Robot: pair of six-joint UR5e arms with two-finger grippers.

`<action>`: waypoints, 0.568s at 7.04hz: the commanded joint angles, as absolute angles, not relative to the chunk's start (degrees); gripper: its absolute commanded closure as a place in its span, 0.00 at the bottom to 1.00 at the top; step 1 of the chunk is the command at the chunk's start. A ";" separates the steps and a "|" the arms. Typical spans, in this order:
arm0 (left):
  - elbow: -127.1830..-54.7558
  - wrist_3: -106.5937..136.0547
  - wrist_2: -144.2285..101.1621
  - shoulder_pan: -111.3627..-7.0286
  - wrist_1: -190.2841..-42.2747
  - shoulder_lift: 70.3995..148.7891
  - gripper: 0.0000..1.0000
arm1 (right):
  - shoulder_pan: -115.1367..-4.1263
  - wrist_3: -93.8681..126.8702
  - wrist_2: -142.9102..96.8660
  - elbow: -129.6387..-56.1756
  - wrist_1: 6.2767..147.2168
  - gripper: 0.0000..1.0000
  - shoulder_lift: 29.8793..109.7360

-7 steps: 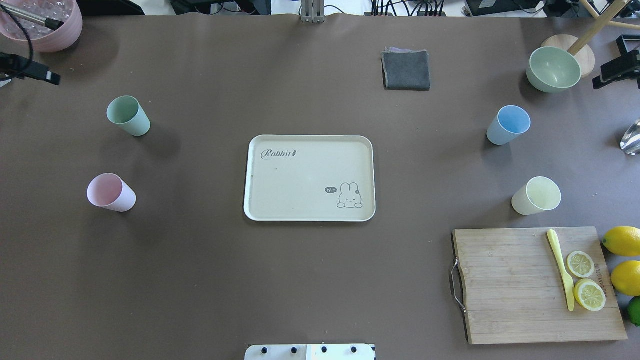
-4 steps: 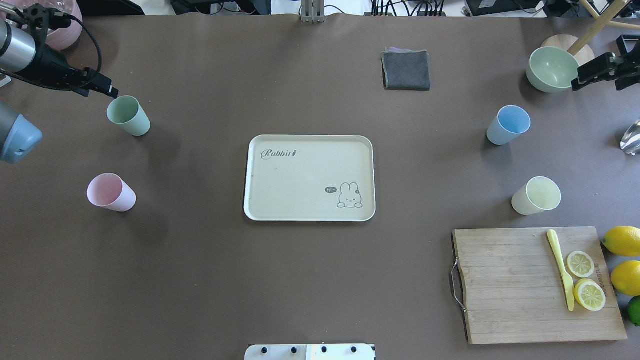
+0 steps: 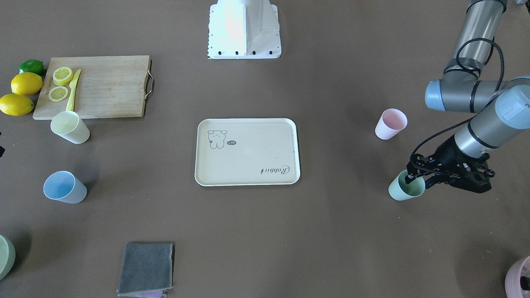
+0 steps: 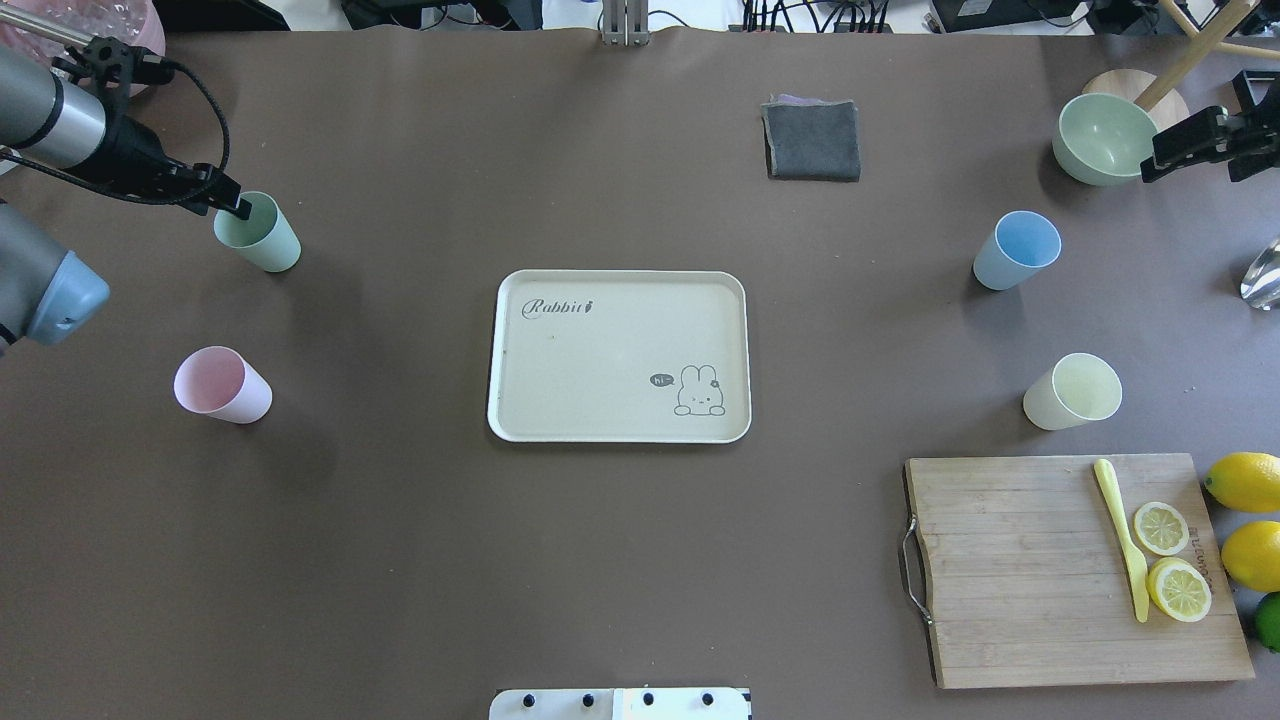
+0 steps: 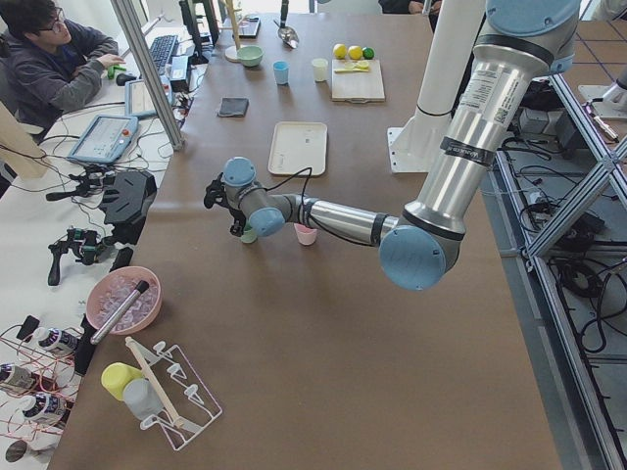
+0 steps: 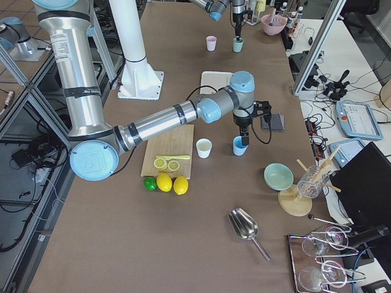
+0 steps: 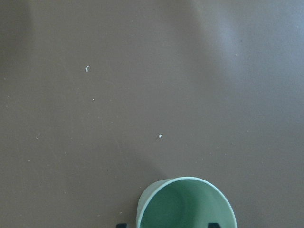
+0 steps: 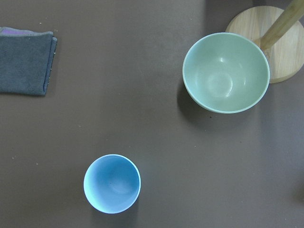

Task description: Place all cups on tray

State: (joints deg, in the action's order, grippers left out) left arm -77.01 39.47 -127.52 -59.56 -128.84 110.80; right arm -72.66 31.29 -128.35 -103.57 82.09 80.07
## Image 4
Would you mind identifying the upper lemon slice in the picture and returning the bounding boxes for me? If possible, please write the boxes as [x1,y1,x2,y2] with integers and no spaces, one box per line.
[1146,557,1212,623]

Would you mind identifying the lower lemon slice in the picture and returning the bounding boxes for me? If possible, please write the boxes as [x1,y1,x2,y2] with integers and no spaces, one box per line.
[1132,501,1190,557]

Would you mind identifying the folded grey cloth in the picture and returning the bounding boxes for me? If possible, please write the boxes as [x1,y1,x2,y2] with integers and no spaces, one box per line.
[762,94,861,182]

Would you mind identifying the wooden cup stand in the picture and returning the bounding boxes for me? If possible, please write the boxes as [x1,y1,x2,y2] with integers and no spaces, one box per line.
[1082,1,1277,131]

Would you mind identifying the mint green cup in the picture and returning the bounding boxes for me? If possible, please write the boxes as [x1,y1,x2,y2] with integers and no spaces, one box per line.
[212,191,301,273]

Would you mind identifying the whole yellow lemon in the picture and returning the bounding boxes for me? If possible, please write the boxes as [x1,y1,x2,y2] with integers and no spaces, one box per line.
[1220,520,1279,593]
[1204,452,1279,514]

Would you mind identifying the pink mixing bowl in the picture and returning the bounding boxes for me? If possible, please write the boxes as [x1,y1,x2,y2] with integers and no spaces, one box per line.
[1,1,166,69]

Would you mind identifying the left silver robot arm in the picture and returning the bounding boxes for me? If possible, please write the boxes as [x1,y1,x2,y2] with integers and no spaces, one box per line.
[1,37,253,348]

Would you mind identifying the cream rabbit serving tray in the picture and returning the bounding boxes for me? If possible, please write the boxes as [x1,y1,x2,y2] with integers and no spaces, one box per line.
[486,269,753,445]

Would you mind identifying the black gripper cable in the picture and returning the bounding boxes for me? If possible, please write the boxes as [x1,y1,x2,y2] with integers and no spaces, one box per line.
[0,60,232,208]

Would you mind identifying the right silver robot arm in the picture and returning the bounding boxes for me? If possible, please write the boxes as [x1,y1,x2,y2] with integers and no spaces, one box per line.
[1140,70,1279,183]

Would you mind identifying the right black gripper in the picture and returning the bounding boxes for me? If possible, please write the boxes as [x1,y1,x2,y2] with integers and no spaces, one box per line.
[1140,106,1245,183]

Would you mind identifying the light blue cup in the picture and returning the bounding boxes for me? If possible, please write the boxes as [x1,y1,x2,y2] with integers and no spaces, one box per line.
[972,210,1062,291]

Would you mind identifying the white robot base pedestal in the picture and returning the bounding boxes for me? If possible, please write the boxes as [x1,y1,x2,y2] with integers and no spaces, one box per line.
[488,685,753,719]

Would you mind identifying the pink cup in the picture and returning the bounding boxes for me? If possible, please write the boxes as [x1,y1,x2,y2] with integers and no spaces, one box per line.
[173,346,273,424]

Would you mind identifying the yellow plastic knife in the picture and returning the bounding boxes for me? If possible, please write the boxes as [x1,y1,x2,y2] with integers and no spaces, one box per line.
[1093,457,1151,623]

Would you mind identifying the lower whole yellow lemon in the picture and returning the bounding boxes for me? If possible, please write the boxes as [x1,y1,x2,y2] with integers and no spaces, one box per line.
[1204,452,1279,514]

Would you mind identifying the mint green bowl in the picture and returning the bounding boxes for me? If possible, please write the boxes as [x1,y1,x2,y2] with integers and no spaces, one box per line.
[1052,94,1158,187]

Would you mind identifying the steel scoop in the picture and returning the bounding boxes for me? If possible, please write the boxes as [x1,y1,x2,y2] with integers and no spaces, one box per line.
[1239,236,1280,311]

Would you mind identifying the upper whole yellow lemon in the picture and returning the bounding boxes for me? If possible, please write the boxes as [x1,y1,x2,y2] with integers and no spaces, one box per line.
[1220,520,1279,593]

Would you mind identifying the pale yellow cup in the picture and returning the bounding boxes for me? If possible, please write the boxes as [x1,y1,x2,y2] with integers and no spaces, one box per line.
[1021,354,1123,430]

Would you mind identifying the bamboo cutting board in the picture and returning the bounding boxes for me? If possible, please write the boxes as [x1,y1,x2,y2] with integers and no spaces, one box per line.
[905,454,1254,691]

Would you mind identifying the green lime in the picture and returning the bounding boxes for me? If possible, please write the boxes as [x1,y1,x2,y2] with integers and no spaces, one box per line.
[1253,592,1280,653]

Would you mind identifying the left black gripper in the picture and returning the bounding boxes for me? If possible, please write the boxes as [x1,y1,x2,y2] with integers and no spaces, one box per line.
[95,118,252,222]

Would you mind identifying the lemon slice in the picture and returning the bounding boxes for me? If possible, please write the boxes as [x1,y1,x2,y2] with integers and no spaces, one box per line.
[1146,557,1212,623]
[1132,501,1190,557]

